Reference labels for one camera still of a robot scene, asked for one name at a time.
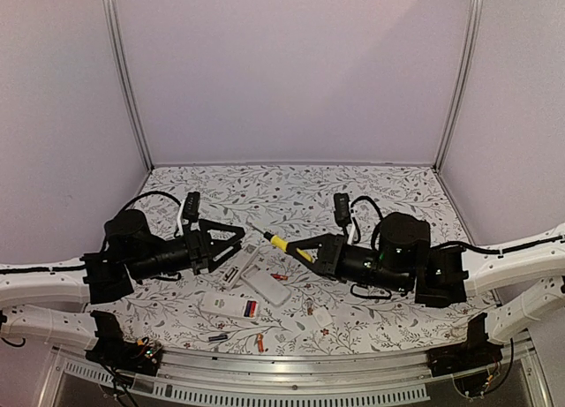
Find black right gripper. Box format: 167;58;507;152
287;232;411;293

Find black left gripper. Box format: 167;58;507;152
128;218;245;282

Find long white remote with buttons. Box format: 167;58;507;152
220;245;259;290

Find yellow handled screwdriver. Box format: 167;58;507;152
246;222;313;263

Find orange AAA battery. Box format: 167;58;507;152
256;334;265;353
271;274;288;281

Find small white remote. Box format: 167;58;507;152
200;292;260;320

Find white remote control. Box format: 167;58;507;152
241;267;291;307

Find white battery cover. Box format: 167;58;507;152
313;307;333;328

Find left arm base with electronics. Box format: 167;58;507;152
85;311;163;376

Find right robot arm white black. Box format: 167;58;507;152
286;212;564;368

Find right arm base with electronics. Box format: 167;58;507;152
426;313;502;398

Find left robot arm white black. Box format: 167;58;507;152
1;209;245;366

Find red purple batteries in remote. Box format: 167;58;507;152
244;300;258;318

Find floral patterned table mat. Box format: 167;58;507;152
104;165;496;356

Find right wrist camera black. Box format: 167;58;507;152
333;192;361;245

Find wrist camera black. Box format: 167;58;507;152
176;192;200;236
333;192;361;245

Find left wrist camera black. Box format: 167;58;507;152
176;192;200;236

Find left aluminium frame post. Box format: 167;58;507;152
102;0;154;172

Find aluminium frame post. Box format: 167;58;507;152
433;0;484;175
102;0;154;172

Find right aluminium frame post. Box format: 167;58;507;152
433;0;484;175

